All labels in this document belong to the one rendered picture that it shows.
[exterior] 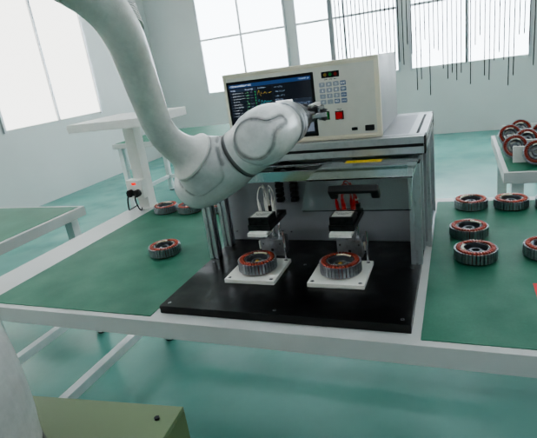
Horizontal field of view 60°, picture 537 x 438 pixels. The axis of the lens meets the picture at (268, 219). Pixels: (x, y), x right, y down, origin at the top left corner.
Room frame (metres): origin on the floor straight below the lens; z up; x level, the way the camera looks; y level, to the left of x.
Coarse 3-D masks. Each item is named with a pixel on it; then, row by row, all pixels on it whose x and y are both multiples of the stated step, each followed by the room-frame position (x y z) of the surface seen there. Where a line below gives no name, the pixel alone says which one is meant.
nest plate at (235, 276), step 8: (280, 264) 1.24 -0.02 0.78; (288, 264) 1.26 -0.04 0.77; (232, 272) 1.24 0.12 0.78; (240, 272) 1.23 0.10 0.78; (272, 272) 1.20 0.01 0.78; (280, 272) 1.19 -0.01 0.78; (224, 280) 1.20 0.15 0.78; (232, 280) 1.19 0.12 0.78; (240, 280) 1.18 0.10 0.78; (248, 280) 1.17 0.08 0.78; (256, 280) 1.16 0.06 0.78; (264, 280) 1.16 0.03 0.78; (272, 280) 1.15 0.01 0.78
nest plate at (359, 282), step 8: (368, 264) 1.16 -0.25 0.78; (320, 272) 1.16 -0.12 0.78; (368, 272) 1.12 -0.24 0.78; (312, 280) 1.12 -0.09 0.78; (320, 280) 1.11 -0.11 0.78; (328, 280) 1.10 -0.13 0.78; (336, 280) 1.10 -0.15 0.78; (344, 280) 1.09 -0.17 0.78; (352, 280) 1.08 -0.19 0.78; (360, 280) 1.08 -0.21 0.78; (336, 288) 1.07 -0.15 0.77; (344, 288) 1.07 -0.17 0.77; (352, 288) 1.06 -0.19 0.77; (360, 288) 1.05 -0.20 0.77
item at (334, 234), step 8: (336, 216) 1.19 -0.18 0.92; (344, 216) 1.19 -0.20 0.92; (352, 216) 1.18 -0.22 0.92; (360, 216) 1.25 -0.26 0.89; (336, 224) 1.19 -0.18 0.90; (344, 224) 1.18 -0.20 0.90; (352, 224) 1.17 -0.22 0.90; (336, 232) 1.18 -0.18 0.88; (344, 232) 1.17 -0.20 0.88; (352, 232) 1.17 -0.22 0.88
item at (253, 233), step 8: (256, 216) 1.29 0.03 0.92; (264, 216) 1.28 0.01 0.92; (272, 216) 1.30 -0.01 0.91; (280, 216) 1.35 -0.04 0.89; (256, 224) 1.28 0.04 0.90; (264, 224) 1.27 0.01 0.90; (272, 224) 1.28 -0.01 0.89; (280, 224) 1.36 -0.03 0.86; (256, 232) 1.27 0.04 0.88; (264, 232) 1.26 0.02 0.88; (272, 232) 1.37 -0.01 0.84; (280, 232) 1.36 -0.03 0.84
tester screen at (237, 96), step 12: (240, 84) 1.37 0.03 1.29; (252, 84) 1.36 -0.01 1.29; (264, 84) 1.34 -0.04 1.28; (276, 84) 1.33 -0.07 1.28; (288, 84) 1.31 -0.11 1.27; (300, 84) 1.30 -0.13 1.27; (240, 96) 1.37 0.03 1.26; (252, 96) 1.36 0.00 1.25; (264, 96) 1.34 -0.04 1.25; (276, 96) 1.33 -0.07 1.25; (288, 96) 1.31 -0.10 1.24; (300, 96) 1.30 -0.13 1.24; (240, 108) 1.37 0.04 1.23; (252, 108) 1.36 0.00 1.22; (312, 132) 1.29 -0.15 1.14
